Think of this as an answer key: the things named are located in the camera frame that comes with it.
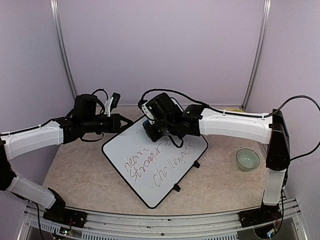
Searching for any clear glass bowl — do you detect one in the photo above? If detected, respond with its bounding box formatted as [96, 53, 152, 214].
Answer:
[236, 148, 260, 172]

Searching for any aluminium frame post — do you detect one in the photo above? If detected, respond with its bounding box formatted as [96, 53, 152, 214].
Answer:
[50, 0, 78, 99]
[241, 0, 272, 111]

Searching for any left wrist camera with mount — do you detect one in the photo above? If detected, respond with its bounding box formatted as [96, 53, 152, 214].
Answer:
[104, 92, 121, 117]

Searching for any front aluminium rail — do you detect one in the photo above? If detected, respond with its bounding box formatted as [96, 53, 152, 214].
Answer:
[16, 200, 309, 240]

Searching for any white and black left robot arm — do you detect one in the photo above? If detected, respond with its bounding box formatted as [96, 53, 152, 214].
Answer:
[0, 93, 133, 224]

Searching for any white whiteboard with black frame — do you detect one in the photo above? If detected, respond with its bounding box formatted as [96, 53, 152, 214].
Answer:
[101, 117, 208, 209]

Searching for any blue whiteboard eraser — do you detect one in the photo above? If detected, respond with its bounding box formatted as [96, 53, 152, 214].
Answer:
[142, 120, 150, 128]

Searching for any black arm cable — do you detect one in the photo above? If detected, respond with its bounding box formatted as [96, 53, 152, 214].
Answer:
[91, 88, 111, 111]
[137, 88, 320, 161]

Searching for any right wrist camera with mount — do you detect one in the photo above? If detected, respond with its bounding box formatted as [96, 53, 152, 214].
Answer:
[139, 100, 156, 125]

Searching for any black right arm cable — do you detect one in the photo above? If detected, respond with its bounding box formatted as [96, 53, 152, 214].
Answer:
[137, 88, 320, 161]

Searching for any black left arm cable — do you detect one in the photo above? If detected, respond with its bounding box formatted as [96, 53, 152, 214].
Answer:
[91, 88, 111, 111]

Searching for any beige wooden plate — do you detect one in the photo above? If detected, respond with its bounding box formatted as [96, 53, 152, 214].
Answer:
[221, 107, 234, 112]

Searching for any right aluminium frame post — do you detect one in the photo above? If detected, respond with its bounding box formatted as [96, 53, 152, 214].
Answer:
[241, 0, 272, 111]

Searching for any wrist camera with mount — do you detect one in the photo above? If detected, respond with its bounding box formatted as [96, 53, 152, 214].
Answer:
[139, 100, 156, 125]
[104, 92, 121, 117]

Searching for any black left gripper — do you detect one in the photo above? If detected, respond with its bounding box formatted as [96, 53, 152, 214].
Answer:
[82, 113, 134, 134]

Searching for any left aluminium frame post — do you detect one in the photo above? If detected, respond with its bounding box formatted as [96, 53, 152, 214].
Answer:
[50, 0, 78, 99]

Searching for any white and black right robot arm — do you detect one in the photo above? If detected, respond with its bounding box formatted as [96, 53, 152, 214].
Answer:
[138, 89, 291, 227]

